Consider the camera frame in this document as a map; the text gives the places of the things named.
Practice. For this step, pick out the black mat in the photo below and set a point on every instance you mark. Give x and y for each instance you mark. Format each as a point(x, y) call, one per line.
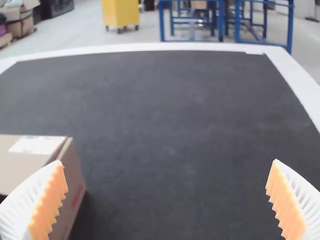
point(175, 125)

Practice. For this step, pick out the blue metal frame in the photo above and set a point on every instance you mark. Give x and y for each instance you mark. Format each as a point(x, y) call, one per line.
point(172, 20)
point(252, 25)

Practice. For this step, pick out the brown carton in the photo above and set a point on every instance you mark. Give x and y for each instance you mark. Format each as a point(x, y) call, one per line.
point(22, 22)

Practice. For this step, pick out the yellow cart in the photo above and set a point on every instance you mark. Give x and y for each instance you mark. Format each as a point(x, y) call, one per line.
point(120, 12)

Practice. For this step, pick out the cardboard box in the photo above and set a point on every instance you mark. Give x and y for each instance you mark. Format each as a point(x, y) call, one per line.
point(25, 165)

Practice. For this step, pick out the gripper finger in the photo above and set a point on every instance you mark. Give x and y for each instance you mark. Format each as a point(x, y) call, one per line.
point(295, 205)
point(30, 207)

